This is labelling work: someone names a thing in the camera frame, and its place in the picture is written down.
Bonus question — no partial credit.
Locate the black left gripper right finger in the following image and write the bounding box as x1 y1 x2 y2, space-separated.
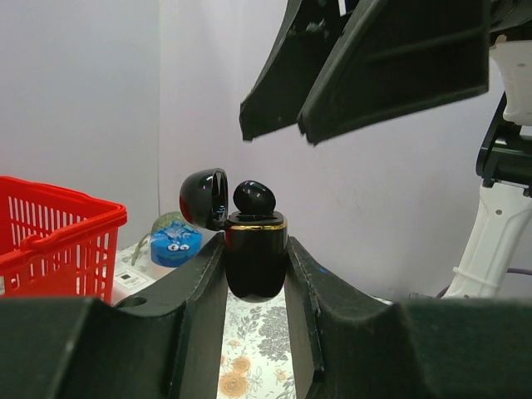
285 238 531 398

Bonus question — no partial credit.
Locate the black earbud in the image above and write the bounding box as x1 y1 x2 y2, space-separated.
233 180 276 214

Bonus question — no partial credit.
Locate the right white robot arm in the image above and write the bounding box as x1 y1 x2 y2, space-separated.
239 1 531 298

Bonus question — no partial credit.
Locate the black gold-trimmed charging case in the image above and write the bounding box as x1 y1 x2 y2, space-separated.
179 168 288 303

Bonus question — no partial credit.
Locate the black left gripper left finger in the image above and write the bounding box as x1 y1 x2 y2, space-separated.
1 236 227 398

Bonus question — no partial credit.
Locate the green textured ball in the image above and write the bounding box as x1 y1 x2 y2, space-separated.
150 211 185 234

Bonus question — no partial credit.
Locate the white rectangular bottle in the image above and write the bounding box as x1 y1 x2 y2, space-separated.
112 268 155 302

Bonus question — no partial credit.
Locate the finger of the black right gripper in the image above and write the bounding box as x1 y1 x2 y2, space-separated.
298 1 490 145
239 1 366 141

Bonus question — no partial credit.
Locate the floral patterned table mat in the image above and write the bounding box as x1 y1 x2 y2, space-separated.
116 244 297 398

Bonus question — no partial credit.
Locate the red plastic shopping basket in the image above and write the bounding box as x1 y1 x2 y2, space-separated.
1 176 127 303

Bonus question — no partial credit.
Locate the blue-lidded white jar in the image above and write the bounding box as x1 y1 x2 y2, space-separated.
150 220 203 279

